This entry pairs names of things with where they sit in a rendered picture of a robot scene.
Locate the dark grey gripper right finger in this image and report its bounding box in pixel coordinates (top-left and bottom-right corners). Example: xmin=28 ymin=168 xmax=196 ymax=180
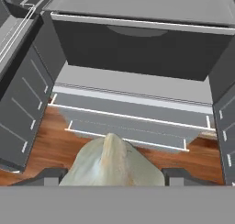
xmin=162 ymin=167 xmax=225 ymax=187

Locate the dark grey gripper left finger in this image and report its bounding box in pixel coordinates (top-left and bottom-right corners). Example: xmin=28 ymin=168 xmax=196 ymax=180
xmin=11 ymin=167 xmax=69 ymax=187

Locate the pale garlic bulb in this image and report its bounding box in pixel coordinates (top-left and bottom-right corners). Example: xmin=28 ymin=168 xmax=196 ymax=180
xmin=59 ymin=132 xmax=166 ymax=187

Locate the grey fridge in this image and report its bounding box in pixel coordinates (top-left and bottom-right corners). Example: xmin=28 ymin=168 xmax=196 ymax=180
xmin=0 ymin=0 xmax=235 ymax=187

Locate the dark fridge crisper drawer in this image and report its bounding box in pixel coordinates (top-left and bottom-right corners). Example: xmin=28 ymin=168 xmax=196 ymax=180
xmin=50 ymin=11 xmax=235 ymax=82

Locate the grey fridge shelf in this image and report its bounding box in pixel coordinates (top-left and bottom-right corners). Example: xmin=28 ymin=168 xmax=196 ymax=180
xmin=42 ymin=0 xmax=235 ymax=28

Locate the grey freezer drawer front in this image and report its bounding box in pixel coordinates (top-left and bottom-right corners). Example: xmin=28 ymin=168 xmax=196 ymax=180
xmin=58 ymin=107 xmax=200 ymax=154
xmin=48 ymin=92 xmax=217 ymax=132

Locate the white freezer drawer handle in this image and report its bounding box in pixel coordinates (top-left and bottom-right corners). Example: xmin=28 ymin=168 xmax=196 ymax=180
xmin=47 ymin=93 xmax=217 ymax=132
xmin=64 ymin=120 xmax=190 ymax=152

